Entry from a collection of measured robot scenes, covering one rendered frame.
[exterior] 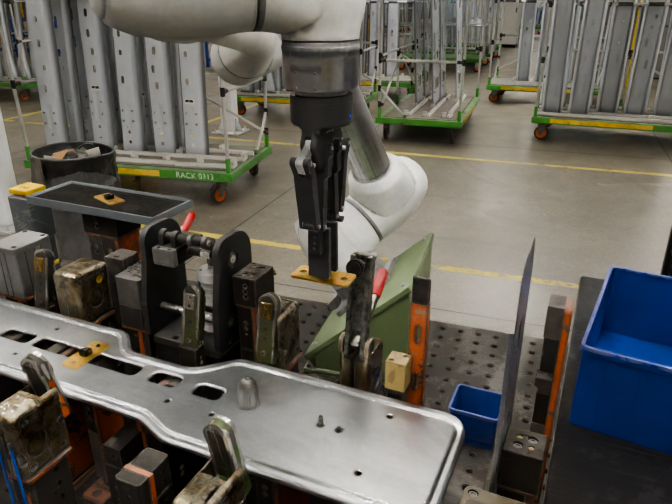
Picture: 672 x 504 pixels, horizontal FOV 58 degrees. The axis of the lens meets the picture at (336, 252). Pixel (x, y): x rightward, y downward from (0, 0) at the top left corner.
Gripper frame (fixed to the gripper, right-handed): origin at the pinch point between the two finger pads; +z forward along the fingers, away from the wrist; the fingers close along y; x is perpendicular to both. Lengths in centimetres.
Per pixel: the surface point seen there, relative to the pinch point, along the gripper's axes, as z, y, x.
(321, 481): 28.8, 10.7, 4.3
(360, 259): 7.8, -14.9, -0.5
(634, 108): 95, -719, 64
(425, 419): 28.9, -7.2, 13.5
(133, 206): 13, -32, -62
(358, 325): 19.3, -14.1, -0.4
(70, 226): 99, -182, -254
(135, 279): 21, -16, -49
